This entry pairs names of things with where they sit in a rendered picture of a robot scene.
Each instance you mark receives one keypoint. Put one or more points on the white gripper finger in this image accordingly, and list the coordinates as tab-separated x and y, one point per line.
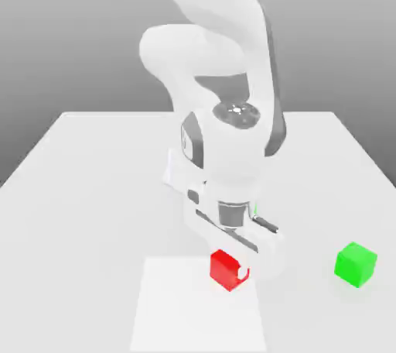
243	271

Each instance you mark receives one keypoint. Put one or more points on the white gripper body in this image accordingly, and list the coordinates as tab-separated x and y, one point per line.
216	229

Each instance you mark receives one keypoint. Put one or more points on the small red cube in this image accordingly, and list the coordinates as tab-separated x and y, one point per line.
223	269

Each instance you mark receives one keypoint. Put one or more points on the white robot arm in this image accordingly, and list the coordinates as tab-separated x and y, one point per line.
222	154

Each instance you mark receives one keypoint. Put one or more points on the small green cube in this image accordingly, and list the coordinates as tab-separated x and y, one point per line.
355	263

